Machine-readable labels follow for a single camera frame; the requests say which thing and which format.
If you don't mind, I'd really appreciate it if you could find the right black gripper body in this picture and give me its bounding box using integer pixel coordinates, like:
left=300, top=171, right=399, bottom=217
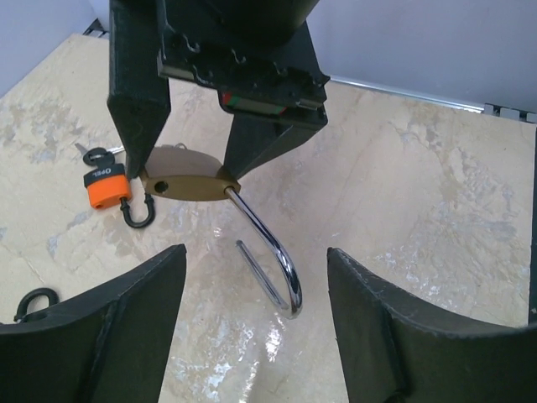
left=157, top=1, right=330, bottom=129

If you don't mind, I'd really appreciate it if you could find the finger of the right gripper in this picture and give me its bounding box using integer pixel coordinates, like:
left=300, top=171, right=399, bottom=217
left=224, top=116, right=310, bottom=179
left=107, top=1, right=170, bottom=179

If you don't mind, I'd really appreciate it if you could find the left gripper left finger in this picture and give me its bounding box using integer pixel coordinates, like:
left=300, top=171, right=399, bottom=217
left=1, top=244, right=186, bottom=402

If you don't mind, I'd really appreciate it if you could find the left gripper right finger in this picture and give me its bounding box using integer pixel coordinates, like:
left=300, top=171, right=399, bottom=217
left=326, top=248, right=536, bottom=402

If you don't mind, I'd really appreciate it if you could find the large brass padlock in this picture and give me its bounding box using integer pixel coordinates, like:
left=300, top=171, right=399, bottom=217
left=139, top=145, right=303, bottom=319

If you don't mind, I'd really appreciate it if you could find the yellow black padlock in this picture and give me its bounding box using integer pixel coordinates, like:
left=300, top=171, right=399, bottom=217
left=13, top=287, right=60, bottom=323

